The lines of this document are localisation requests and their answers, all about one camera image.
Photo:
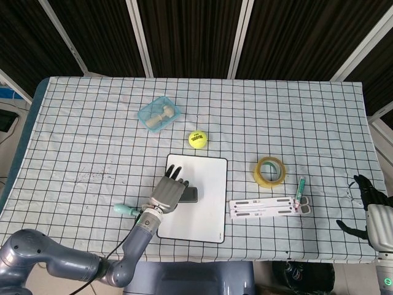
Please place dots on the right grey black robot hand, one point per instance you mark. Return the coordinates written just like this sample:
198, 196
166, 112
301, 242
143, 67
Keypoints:
380, 221

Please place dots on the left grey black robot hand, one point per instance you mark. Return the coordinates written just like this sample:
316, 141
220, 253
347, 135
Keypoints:
165, 193

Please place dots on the black whiteboard eraser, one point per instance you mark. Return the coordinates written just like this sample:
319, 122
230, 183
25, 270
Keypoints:
190, 195

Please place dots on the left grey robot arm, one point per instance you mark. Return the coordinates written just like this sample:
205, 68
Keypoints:
61, 264

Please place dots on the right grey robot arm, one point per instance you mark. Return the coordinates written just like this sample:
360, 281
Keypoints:
386, 273

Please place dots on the white dry-erase board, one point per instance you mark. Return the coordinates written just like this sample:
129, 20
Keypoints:
202, 215

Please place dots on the teal toy hammer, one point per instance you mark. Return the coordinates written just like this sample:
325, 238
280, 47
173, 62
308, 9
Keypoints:
122, 209

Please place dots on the yellow tennis ball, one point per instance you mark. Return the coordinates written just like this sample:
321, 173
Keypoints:
198, 139

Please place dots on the beige toy hammer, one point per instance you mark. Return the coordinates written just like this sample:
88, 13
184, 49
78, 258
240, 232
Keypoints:
158, 118

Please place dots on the clear box with blue lid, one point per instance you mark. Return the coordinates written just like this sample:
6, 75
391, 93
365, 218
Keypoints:
144, 115

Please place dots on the green white marker pen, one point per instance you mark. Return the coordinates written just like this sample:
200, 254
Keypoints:
301, 192

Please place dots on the blue grey robot torso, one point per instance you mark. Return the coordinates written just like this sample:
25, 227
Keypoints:
190, 278

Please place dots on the black grid checkered tablecloth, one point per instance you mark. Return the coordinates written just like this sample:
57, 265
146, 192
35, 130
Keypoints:
92, 138

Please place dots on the yellow clear packing tape roll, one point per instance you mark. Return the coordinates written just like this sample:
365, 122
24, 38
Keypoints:
261, 179

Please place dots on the white folding plastic stand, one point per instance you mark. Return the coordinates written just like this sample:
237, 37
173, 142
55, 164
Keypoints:
261, 209

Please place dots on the dark slatted partition panel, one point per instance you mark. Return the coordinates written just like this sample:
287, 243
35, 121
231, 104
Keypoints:
374, 86
291, 33
27, 40
98, 33
193, 33

